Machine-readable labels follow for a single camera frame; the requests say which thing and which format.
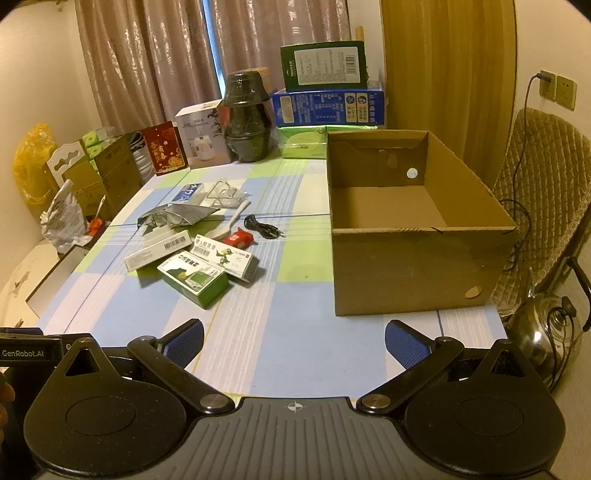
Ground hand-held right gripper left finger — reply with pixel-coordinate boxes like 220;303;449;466
41;318;235;416

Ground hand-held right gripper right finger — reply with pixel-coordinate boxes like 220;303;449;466
356;319;550;416

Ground long white box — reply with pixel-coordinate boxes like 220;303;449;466
124;229;192;272

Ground white box with green figure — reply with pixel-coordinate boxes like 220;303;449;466
191;234;259;283

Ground red candy packet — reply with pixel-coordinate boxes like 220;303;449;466
222;227;256;248

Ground white plastic spoon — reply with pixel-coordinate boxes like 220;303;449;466
203;198;252;241

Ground silver foil pouch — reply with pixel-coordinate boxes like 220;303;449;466
137;203;221;236

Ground blue battery pack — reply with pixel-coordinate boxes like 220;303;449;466
172;183;206;202

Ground wire rack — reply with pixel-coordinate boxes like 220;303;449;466
201;180;252;210

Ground person's left hand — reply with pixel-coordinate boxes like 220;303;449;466
0;371;17;430

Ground green medicine box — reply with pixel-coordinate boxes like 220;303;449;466
157;251;230;309

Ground white cabinet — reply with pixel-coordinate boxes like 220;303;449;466
0;242;88;333

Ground white plastic bag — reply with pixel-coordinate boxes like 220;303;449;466
41;180;93;254

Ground steel kettle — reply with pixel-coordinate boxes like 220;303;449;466
505;286;585;393

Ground orange screwdriver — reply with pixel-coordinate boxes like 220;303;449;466
88;195;108;236

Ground low brown cardboard box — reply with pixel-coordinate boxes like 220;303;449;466
62;159;109;217

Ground tall brown cardboard box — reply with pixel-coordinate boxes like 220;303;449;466
95;136;141;217

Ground yellow plastic bag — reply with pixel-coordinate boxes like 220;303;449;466
13;122;58;217

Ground striped bag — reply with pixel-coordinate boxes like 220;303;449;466
127;131;153;183

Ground red gift bag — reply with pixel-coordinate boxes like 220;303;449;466
141;121;189;177

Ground white humidifier box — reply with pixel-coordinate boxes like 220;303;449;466
174;99;232;169

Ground chair with quilted cover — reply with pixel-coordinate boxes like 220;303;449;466
489;107;591;333

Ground small green tissue packs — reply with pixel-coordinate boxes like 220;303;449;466
82;127;125;160

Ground dark green stacked pots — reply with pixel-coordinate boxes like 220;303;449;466
222;71;272;163

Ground blue carton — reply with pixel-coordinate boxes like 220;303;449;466
271;88;385;128

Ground yellow curtain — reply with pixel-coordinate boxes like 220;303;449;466
379;0;517;195

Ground pink curtain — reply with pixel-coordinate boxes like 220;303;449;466
74;0;352;134

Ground green box with white label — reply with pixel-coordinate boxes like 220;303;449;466
280;41;370;93

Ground black cable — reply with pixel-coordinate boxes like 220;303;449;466
243;213;287;240

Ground wall socket with plug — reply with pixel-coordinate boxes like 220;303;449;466
539;70;558;100

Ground empty wall socket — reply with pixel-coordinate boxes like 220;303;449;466
554;76;578;110

